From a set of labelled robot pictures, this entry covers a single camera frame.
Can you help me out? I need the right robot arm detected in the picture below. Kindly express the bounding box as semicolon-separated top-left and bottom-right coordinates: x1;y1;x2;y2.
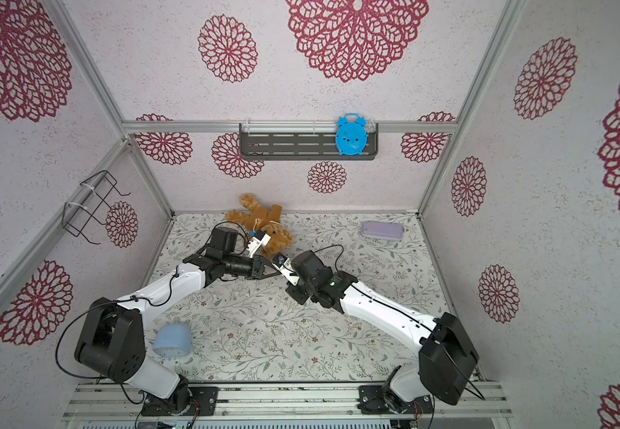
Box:
272;250;479;413

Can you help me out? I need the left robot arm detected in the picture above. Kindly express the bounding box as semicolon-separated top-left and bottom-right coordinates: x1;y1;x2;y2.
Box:
74;222;272;415

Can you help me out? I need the brown teddy bear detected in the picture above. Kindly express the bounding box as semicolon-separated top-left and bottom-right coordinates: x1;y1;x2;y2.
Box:
225;194;294;258

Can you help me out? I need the purple rectangular case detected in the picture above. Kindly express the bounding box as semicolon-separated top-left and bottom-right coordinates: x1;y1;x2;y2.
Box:
361;221;405;241

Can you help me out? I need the light blue cup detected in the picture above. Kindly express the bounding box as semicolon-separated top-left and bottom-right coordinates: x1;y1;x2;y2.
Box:
153;323;192;359

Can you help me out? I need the blue alarm clock toy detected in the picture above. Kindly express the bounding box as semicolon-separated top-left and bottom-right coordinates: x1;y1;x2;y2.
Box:
335;114;368;156

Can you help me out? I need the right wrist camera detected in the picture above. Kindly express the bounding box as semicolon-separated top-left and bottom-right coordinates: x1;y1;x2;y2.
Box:
271;253;299;286

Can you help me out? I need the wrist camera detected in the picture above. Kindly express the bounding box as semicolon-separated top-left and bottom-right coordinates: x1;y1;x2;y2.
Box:
271;253;299;286
246;231;271;257

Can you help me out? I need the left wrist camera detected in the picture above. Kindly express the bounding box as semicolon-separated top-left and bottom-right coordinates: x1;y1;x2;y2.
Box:
246;231;271;257

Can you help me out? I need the grey wall shelf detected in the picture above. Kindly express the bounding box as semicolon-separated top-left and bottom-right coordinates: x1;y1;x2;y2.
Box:
238;123;379;162

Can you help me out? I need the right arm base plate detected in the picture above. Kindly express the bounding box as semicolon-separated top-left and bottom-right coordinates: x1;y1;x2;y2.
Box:
358;384;434;415

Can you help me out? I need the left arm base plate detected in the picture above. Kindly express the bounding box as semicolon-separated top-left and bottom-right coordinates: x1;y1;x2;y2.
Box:
140;386;220;416

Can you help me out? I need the black wire wall rack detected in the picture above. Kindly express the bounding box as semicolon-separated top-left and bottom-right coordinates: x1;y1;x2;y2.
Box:
61;170;131;246

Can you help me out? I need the aluminium front rail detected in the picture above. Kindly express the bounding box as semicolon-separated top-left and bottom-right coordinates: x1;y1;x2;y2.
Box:
61;382;513;424

